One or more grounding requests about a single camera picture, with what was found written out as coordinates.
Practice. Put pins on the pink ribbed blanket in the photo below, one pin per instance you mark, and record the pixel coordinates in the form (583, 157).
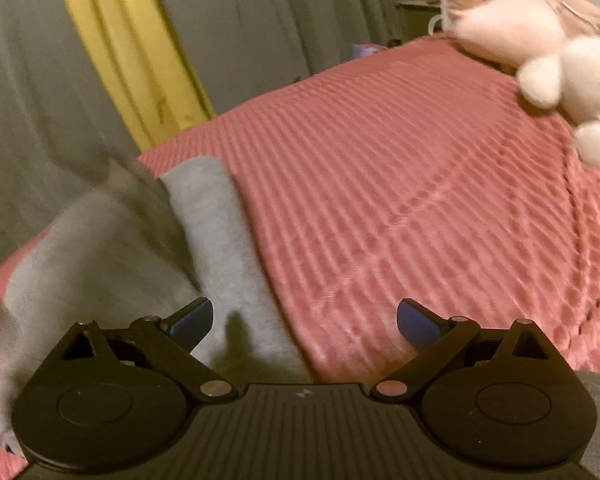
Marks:
(405, 185)

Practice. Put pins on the white plush toy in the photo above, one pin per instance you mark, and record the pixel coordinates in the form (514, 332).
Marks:
(580, 75)

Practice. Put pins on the purple printed item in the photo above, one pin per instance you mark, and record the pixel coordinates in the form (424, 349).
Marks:
(367, 51)

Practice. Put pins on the grey pants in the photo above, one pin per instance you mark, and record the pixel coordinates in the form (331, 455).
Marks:
(120, 260)

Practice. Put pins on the yellow curtain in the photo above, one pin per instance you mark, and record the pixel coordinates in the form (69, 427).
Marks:
(130, 50)

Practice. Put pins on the pink plush toy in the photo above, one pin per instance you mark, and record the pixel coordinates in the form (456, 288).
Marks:
(515, 25)

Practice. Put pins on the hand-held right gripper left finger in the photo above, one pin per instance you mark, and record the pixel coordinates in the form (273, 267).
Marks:
(192, 321)

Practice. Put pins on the dark nightstand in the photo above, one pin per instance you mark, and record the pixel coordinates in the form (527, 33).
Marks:
(417, 15)

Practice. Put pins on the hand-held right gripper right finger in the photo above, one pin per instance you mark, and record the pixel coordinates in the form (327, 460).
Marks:
(419, 321)

